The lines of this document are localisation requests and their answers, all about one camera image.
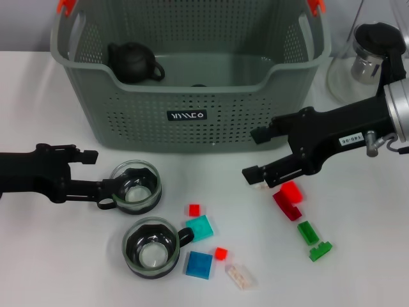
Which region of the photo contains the dark clay teapot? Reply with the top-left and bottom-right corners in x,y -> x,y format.
107,40 -> 166,84

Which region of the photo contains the long clear white brick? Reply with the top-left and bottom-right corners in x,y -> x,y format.
225,262 -> 258,290

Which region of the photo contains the green rectangular brick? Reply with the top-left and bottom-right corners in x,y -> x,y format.
297,220 -> 321,246

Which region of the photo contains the grey-green perforated storage bin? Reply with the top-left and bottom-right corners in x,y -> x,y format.
50,0 -> 332,154

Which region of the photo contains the green stepped brick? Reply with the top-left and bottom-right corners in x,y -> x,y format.
308,241 -> 333,263

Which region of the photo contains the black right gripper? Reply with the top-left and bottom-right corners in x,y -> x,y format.
242,94 -> 396,189

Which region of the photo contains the teal square brick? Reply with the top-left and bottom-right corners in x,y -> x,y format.
185,214 -> 214,244

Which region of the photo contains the dark red translucent brick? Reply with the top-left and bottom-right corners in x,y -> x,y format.
272,191 -> 303,221

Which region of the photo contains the glass pitcher with black handle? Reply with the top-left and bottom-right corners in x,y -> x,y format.
326,21 -> 408,105

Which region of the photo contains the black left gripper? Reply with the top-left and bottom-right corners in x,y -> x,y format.
0,143 -> 121,205

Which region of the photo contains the orange bin handle clip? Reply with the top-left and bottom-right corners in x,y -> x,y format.
56,0 -> 77,16
307,0 -> 326,16

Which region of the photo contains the right arm cable with connector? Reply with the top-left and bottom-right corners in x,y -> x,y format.
366,129 -> 409,157

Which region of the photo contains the blue four-stud brick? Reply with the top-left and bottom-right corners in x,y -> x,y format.
185,251 -> 213,281

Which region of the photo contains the bright red brick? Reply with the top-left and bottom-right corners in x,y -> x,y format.
280,180 -> 304,204

